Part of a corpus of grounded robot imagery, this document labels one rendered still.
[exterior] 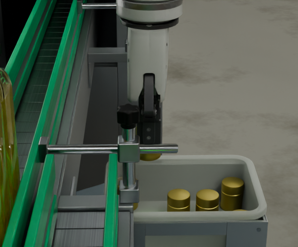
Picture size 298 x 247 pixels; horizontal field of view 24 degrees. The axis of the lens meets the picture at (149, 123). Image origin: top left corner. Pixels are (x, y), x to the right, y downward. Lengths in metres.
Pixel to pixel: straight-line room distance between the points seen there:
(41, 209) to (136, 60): 0.25
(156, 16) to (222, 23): 4.35
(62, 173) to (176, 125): 2.62
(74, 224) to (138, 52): 0.22
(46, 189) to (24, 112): 0.41
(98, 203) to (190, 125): 2.70
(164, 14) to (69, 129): 0.31
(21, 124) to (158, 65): 0.32
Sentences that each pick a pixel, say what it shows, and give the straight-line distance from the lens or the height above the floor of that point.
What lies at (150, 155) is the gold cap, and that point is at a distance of 0.98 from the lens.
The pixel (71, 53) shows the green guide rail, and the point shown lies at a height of 1.08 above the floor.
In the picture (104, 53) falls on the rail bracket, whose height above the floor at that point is 1.03.
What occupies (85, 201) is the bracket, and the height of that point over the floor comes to 1.06.
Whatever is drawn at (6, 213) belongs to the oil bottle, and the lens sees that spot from 0.75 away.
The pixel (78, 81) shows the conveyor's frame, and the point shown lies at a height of 1.05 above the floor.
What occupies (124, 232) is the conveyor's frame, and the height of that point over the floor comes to 1.05.
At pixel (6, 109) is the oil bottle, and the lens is 0.75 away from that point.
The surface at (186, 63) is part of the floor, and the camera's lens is 4.41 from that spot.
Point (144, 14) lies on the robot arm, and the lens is 0.88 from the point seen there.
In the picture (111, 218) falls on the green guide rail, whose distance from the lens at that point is 0.72.
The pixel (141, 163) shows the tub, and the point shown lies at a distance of 1.10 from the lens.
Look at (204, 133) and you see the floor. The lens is 3.51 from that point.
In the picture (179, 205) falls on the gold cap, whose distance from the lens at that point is 1.04.
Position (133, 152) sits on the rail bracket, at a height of 1.13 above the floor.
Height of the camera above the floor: 1.52
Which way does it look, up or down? 25 degrees down
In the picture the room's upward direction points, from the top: straight up
